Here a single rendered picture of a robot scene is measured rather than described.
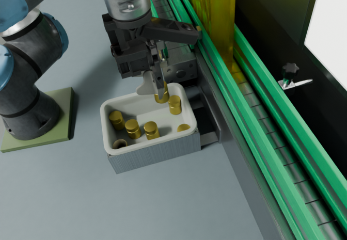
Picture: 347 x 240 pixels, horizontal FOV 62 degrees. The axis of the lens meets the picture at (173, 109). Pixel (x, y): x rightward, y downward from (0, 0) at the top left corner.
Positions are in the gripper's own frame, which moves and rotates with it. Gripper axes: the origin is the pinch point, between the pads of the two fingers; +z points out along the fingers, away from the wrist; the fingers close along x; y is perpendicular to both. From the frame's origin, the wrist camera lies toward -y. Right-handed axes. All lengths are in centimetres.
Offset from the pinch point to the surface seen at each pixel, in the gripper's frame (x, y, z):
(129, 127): -0.2, 9.7, 10.7
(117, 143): 2.8, 13.7, 11.7
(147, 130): 2.5, 5.6, 10.7
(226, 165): 14.6, -10.3, 17.2
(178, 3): -24.6, -12.3, -4.4
